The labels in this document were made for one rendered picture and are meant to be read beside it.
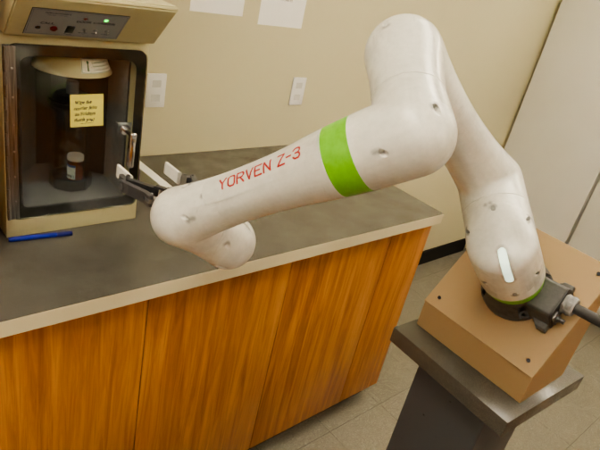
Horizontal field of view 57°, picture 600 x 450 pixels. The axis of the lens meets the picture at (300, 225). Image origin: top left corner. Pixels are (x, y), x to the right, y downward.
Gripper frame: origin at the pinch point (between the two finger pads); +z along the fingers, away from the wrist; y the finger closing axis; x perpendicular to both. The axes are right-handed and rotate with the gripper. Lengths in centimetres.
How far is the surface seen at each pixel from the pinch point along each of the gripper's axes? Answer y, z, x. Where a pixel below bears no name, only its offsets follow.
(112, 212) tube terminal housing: 0.7, 13.5, 17.5
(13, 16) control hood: 26.9, 6.3, -30.3
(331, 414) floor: -92, -10, 111
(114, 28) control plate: 7.1, 6.9, -30.2
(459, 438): -44, -76, 37
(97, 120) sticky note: 7.0, 12.1, -8.3
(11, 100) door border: 25.6, 12.1, -12.5
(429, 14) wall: -165, 56, -44
